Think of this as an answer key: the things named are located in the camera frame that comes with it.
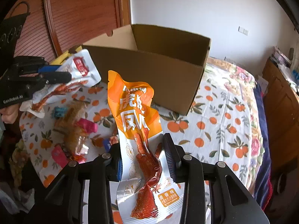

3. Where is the white red snack bag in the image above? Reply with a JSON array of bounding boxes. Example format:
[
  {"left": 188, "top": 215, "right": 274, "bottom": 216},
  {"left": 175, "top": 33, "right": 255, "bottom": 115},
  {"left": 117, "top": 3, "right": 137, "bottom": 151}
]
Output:
[{"left": 20, "top": 49, "right": 101, "bottom": 118}]

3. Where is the orange chicken feet snack bag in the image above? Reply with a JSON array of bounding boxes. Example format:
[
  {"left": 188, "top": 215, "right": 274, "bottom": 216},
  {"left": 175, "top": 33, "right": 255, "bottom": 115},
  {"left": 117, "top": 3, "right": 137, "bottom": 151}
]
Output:
[{"left": 107, "top": 70, "right": 184, "bottom": 223}]

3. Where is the person's left hand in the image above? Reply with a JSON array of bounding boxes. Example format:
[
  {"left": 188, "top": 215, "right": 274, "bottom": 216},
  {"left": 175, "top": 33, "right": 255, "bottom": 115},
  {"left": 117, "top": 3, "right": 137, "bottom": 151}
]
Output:
[{"left": 0, "top": 104, "right": 20, "bottom": 124}]

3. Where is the yellow plush toy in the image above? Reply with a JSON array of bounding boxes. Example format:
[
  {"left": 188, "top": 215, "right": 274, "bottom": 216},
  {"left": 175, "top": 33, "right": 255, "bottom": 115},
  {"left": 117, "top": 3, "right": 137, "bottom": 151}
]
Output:
[{"left": 49, "top": 46, "right": 83, "bottom": 65}]

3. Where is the teal candy wrapper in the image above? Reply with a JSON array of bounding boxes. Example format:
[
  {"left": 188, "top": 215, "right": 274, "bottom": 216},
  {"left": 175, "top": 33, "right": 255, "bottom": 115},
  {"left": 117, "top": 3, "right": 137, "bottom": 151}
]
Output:
[{"left": 52, "top": 107, "right": 68, "bottom": 118}]

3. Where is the brown pastry snack pack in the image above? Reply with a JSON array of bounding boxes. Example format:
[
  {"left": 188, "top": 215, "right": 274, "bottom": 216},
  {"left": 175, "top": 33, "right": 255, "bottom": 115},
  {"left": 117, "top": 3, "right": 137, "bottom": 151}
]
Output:
[{"left": 55, "top": 101, "right": 89, "bottom": 155}]

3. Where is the pink snack wrapper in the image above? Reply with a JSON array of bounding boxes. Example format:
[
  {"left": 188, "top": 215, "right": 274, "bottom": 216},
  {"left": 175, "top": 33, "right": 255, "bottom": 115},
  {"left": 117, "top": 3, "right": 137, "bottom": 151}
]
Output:
[{"left": 76, "top": 118, "right": 98, "bottom": 134}]

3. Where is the orange-print white tablecloth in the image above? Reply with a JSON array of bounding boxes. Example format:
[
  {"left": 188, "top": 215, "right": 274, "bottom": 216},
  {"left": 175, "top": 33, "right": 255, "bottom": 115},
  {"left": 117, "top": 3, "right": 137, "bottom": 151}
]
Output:
[{"left": 19, "top": 64, "right": 252, "bottom": 186}]

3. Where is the wooden slatted wardrobe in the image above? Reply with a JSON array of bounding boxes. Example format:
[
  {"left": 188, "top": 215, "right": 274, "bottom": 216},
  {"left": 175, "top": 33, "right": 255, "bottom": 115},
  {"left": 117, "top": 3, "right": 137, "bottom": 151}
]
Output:
[{"left": 1, "top": 0, "right": 131, "bottom": 61}]

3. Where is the floral bed quilt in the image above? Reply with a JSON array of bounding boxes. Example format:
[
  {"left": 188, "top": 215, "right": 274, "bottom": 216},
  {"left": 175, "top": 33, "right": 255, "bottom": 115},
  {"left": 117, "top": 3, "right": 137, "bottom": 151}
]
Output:
[{"left": 205, "top": 56, "right": 265, "bottom": 192}]

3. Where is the brown cardboard box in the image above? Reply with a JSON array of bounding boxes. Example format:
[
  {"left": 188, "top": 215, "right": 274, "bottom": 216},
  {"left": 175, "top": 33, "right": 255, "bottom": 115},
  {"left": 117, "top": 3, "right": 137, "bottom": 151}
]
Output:
[{"left": 82, "top": 24, "right": 211, "bottom": 115}]

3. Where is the dark blue blanket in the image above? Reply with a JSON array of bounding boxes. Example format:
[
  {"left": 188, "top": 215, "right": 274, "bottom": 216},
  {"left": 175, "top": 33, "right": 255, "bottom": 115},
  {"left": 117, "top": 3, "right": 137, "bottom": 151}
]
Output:
[{"left": 253, "top": 83, "right": 273, "bottom": 210}]

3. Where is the wooden low cabinet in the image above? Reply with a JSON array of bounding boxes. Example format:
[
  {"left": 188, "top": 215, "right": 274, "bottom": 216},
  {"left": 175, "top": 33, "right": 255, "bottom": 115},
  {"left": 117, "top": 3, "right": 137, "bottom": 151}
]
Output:
[{"left": 263, "top": 59, "right": 298, "bottom": 170}]

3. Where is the clutter of items on cabinet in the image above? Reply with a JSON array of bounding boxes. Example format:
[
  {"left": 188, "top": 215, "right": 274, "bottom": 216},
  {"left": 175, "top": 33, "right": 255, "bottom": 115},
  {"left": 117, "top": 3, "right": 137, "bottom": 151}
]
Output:
[{"left": 270, "top": 46, "right": 298, "bottom": 95}]

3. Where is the white wall switch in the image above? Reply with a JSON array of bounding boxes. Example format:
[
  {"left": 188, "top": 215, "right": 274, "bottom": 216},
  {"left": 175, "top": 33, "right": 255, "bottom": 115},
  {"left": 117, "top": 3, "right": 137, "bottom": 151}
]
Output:
[{"left": 238, "top": 26, "right": 248, "bottom": 36}]

